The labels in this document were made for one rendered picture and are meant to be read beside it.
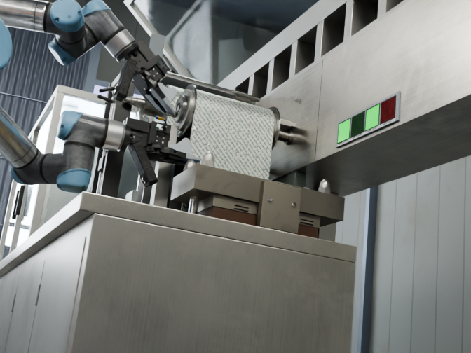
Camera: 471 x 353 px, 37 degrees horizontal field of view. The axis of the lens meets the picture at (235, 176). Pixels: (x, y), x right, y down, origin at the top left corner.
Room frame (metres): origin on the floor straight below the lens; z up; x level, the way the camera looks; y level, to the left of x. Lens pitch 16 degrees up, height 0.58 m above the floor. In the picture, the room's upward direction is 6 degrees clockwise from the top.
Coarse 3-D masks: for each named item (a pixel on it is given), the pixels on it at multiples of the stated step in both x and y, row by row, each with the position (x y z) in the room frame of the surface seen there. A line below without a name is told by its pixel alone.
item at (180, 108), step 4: (180, 96) 1.76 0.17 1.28; (184, 96) 1.75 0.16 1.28; (180, 100) 1.75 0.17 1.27; (184, 100) 1.73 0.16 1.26; (176, 104) 1.78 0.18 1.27; (180, 104) 1.75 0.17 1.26; (184, 104) 1.73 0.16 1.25; (176, 108) 1.78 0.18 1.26; (180, 108) 1.74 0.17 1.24; (184, 108) 1.73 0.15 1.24; (176, 112) 1.78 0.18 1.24; (180, 112) 1.74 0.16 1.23; (184, 112) 1.74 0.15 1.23; (176, 116) 1.77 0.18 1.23; (180, 116) 1.74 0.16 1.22; (176, 120) 1.76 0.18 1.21; (180, 120) 1.76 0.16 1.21
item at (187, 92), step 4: (184, 92) 1.77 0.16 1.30; (188, 92) 1.74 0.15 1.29; (192, 92) 1.73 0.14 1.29; (188, 96) 1.74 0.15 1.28; (192, 96) 1.72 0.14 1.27; (188, 100) 1.73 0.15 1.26; (192, 100) 1.72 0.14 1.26; (188, 104) 1.73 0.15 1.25; (188, 108) 1.72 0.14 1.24; (188, 112) 1.72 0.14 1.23; (184, 116) 1.74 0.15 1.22; (188, 116) 1.73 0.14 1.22; (184, 120) 1.74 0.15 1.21; (192, 120) 1.74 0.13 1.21; (176, 124) 1.80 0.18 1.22; (180, 124) 1.77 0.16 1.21; (184, 124) 1.74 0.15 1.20; (180, 128) 1.76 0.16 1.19; (188, 132) 1.79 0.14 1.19
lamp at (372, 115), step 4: (372, 108) 1.51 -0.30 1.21; (376, 108) 1.49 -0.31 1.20; (368, 112) 1.52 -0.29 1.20; (372, 112) 1.51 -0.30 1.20; (376, 112) 1.49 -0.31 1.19; (368, 116) 1.52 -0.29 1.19; (372, 116) 1.51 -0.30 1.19; (376, 116) 1.49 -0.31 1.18; (368, 120) 1.52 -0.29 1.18; (372, 120) 1.51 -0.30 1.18; (376, 120) 1.49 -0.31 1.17; (368, 124) 1.52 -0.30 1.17; (372, 124) 1.51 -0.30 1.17; (376, 124) 1.49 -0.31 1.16; (368, 128) 1.52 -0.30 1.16
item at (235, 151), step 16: (192, 128) 1.72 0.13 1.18; (208, 128) 1.73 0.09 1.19; (224, 128) 1.75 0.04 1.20; (192, 144) 1.72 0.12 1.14; (208, 144) 1.74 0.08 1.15; (224, 144) 1.75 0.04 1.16; (240, 144) 1.77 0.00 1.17; (256, 144) 1.79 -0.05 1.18; (224, 160) 1.76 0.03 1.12; (240, 160) 1.77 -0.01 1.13; (256, 160) 1.79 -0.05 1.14; (256, 176) 1.79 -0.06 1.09
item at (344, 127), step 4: (348, 120) 1.60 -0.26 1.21; (340, 124) 1.64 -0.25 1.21; (344, 124) 1.62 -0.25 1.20; (348, 124) 1.60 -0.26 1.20; (340, 128) 1.64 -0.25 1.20; (344, 128) 1.62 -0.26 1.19; (348, 128) 1.60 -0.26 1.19; (340, 132) 1.63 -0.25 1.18; (344, 132) 1.62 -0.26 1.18; (348, 132) 1.60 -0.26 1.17; (340, 136) 1.63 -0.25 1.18; (344, 136) 1.62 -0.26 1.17; (348, 136) 1.60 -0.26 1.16; (340, 140) 1.63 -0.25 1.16
